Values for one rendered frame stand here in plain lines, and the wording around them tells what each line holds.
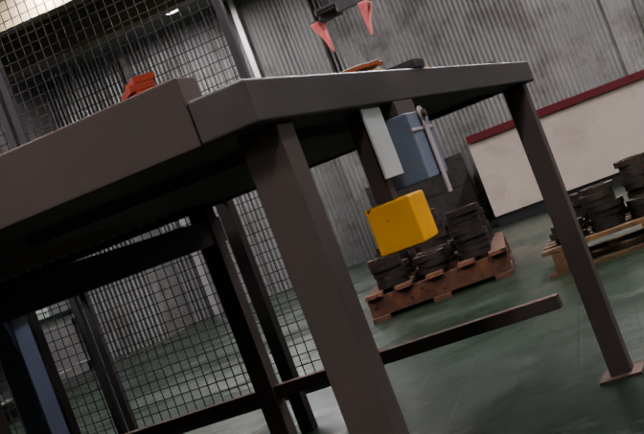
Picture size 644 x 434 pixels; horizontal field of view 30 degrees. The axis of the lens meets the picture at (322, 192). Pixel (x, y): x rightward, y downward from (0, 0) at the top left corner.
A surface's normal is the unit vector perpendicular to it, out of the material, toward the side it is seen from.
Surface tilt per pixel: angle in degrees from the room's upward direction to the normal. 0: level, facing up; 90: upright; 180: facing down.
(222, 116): 90
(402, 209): 90
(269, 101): 90
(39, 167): 90
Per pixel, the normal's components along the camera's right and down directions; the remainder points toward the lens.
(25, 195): -0.33, 0.11
